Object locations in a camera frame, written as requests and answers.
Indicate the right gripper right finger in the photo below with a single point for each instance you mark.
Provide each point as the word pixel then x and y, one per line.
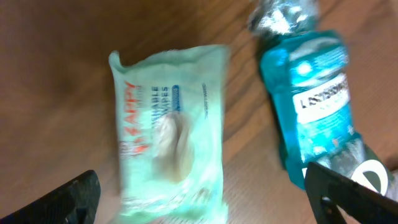
pixel 329 191

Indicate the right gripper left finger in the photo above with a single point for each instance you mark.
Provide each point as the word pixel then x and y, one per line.
pixel 74 202

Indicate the teal spray bottle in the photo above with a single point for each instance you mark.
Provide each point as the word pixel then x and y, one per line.
pixel 304 71

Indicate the pale green small packet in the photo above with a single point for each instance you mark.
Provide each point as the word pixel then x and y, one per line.
pixel 169 122

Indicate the dark green round-logo box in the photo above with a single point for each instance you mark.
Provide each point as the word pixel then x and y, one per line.
pixel 372 173

